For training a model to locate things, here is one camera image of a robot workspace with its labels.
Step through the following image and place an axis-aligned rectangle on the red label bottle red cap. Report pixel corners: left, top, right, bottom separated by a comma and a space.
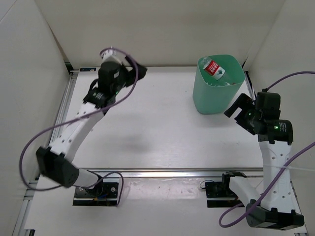
198, 56, 233, 87

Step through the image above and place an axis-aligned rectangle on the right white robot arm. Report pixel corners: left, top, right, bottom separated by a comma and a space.
221, 90, 305, 231

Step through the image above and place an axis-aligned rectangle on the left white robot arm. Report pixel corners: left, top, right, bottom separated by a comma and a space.
36, 56, 147, 197

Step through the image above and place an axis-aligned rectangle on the green plastic bin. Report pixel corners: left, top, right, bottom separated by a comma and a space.
192, 55, 245, 115

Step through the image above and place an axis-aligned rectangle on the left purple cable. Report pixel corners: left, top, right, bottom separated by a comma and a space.
19, 48, 139, 206

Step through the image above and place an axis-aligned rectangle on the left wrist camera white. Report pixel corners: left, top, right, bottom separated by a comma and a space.
99, 47, 122, 64

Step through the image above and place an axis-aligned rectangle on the aluminium table frame rail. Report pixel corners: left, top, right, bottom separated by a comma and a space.
25, 67, 306, 236

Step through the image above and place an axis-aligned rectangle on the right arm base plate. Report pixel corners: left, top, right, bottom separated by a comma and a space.
199, 179, 244, 208

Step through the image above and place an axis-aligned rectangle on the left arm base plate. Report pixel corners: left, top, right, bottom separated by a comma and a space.
72, 176, 122, 207

